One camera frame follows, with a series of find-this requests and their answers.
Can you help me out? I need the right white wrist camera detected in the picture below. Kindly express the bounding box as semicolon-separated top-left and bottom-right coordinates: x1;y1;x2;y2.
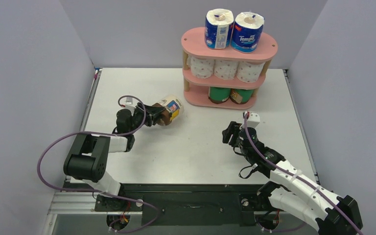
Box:
242;111;260;128

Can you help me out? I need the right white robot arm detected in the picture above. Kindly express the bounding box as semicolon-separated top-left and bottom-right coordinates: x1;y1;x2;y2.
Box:
222;121;363;235

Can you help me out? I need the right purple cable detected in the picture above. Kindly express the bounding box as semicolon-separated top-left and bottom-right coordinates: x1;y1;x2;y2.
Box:
243;113;365;235

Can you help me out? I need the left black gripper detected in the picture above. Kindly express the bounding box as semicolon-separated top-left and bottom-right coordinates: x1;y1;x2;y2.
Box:
129;103;165;135

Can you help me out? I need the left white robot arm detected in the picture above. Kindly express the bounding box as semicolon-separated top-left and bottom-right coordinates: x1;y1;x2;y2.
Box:
63;103;171;211

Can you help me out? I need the green brown roll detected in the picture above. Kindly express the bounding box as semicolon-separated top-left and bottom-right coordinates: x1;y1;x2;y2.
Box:
208;87;231;104
230;89;254;104

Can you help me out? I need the blue paper roll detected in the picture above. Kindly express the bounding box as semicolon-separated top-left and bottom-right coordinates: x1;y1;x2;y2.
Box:
205;8;234;49

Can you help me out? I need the floral white paper roll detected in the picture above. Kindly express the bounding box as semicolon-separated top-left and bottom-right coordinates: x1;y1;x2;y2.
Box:
213;60;239;80

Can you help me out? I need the pink three-tier shelf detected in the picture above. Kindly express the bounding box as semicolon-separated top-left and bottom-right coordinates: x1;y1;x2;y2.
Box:
181;26;279;111

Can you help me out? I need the beige brown paper roll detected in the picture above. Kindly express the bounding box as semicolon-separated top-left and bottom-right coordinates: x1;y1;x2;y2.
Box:
152;94;184;126

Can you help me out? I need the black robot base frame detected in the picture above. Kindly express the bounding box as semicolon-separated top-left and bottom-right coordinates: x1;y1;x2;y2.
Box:
50;183;338;233

